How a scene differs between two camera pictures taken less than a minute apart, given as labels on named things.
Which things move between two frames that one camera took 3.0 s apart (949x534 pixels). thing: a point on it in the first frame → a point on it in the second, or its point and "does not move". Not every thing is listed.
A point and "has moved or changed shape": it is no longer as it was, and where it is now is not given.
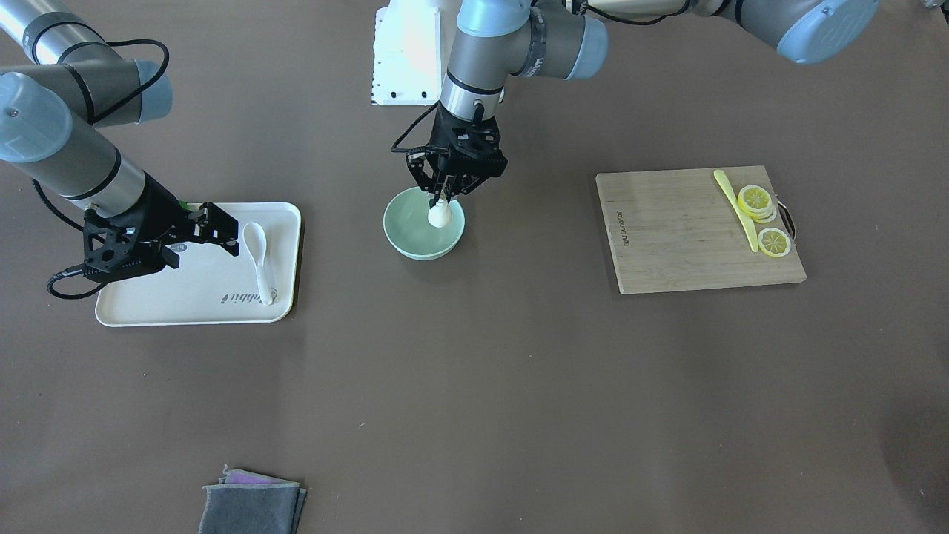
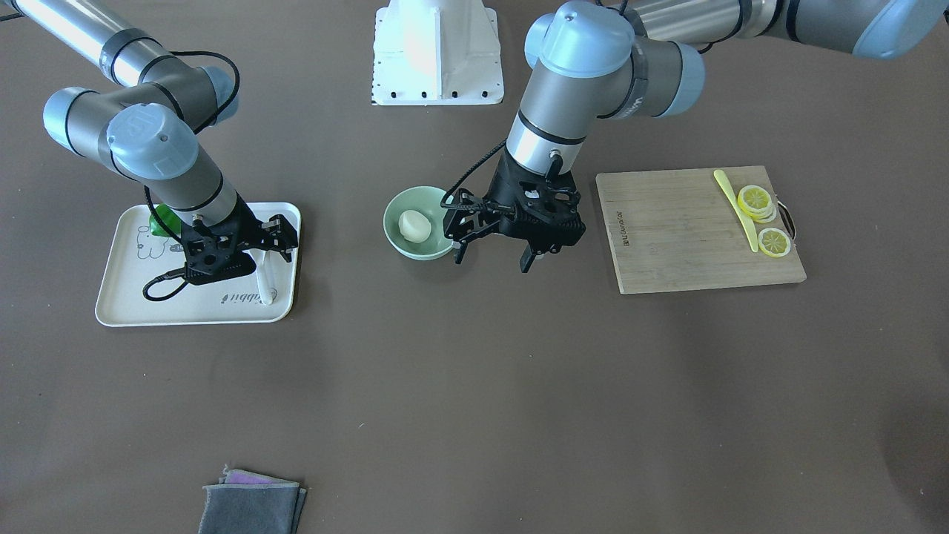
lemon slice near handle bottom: [774, 242] does not move
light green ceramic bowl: [408, 231] does not move
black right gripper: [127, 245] → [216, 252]
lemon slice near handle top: [757, 203] does not move
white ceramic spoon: [254, 238] does not move
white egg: [440, 214] has moved or changed shape
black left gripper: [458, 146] → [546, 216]
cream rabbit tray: [211, 285] does not move
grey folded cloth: [247, 502] does not move
